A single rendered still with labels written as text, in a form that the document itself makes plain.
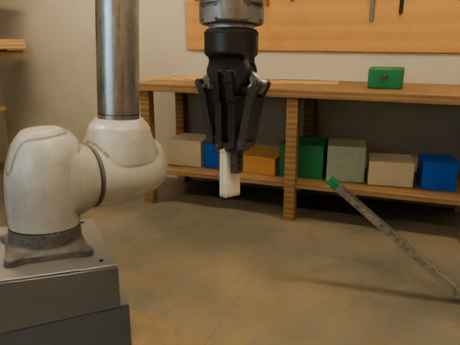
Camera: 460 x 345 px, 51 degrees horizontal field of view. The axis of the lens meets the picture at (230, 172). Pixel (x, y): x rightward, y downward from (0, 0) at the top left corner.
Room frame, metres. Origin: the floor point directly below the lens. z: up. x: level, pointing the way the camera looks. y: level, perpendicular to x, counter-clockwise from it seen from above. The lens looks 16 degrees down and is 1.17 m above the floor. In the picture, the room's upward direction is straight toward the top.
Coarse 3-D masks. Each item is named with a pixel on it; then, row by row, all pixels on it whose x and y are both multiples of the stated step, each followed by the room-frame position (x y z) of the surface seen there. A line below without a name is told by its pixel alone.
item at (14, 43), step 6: (0, 42) 3.97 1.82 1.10; (6, 42) 4.03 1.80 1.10; (12, 42) 4.10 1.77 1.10; (18, 42) 4.16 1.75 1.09; (24, 42) 4.22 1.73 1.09; (0, 48) 3.84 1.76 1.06; (6, 48) 3.90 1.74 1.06; (12, 48) 3.96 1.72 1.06; (18, 48) 4.02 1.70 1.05; (24, 48) 4.08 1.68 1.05; (0, 54) 3.91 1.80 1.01; (6, 54) 3.97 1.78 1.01; (12, 54) 4.03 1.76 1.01; (18, 54) 4.09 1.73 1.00; (0, 108) 4.08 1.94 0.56
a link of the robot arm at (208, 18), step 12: (204, 0) 0.68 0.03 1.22; (216, 0) 0.66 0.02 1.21; (228, 0) 0.66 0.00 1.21; (240, 0) 0.66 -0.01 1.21; (252, 0) 0.67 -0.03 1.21; (204, 12) 0.68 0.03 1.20; (216, 12) 0.66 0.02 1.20; (228, 12) 0.66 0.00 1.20; (240, 12) 0.66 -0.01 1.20; (252, 12) 0.67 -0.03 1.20; (204, 24) 0.69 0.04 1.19; (216, 24) 0.67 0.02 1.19; (228, 24) 0.67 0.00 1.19; (240, 24) 0.67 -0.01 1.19; (252, 24) 0.69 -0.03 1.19
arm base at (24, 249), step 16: (80, 224) 1.04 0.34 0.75; (16, 240) 0.95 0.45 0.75; (32, 240) 0.94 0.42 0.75; (48, 240) 0.95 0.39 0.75; (64, 240) 0.97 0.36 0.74; (80, 240) 1.01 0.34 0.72; (16, 256) 0.92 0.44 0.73; (32, 256) 0.93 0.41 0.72; (48, 256) 0.94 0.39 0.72; (64, 256) 0.96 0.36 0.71; (80, 256) 0.97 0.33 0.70
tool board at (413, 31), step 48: (192, 0) 3.82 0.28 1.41; (288, 0) 3.57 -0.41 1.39; (336, 0) 3.46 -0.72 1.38; (384, 0) 3.35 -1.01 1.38; (432, 0) 3.25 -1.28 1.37; (192, 48) 3.83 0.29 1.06; (288, 48) 3.57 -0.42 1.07; (336, 48) 3.45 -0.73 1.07; (384, 48) 3.34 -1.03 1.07; (432, 48) 3.24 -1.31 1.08
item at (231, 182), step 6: (228, 156) 0.67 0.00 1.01; (228, 162) 0.67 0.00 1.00; (228, 168) 0.67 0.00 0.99; (228, 174) 0.67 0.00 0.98; (234, 174) 0.68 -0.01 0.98; (228, 180) 0.67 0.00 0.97; (234, 180) 0.68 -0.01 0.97; (228, 186) 0.67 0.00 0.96; (234, 186) 0.67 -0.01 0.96; (228, 192) 0.67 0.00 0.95; (234, 192) 0.67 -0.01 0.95
